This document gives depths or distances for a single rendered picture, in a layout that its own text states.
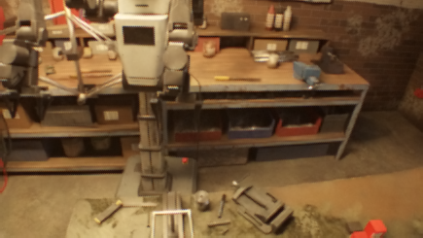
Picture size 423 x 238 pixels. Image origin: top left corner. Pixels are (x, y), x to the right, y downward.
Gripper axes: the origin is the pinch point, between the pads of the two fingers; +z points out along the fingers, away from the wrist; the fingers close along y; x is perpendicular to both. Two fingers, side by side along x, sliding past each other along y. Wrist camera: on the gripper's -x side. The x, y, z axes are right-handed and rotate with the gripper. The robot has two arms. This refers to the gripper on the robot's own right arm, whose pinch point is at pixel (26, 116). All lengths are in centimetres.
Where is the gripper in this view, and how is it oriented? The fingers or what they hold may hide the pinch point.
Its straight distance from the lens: 91.6
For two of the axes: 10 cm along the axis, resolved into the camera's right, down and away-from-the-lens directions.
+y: 10.0, 0.5, 0.2
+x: -0.2, -0.3, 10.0
